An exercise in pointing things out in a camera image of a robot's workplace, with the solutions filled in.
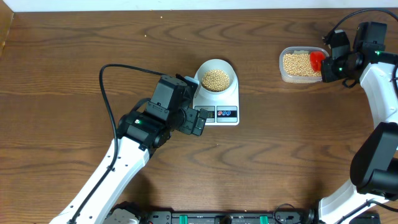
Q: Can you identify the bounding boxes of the grey plastic bowl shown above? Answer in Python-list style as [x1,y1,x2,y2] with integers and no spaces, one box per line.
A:
[195,59,238,94]

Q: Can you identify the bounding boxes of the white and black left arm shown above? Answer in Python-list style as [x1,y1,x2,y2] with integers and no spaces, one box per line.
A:
[52,75,208,223]

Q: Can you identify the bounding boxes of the white digital kitchen scale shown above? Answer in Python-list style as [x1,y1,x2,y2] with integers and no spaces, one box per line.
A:
[192,58,240,126]

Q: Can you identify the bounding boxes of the red plastic measuring scoop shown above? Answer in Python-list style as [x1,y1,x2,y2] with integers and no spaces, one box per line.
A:
[310,51,326,72]

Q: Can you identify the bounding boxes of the clear tub of soybeans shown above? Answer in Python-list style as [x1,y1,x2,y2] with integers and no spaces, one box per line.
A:
[279,47,329,84]

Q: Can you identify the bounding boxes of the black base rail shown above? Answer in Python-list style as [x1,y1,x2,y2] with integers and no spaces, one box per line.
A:
[105,201,382,224]

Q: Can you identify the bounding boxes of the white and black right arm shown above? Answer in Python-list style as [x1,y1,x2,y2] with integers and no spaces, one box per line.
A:
[317,22,397,223]

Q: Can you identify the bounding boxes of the soybeans in bowl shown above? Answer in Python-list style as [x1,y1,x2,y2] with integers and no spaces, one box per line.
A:
[201,69,230,92]

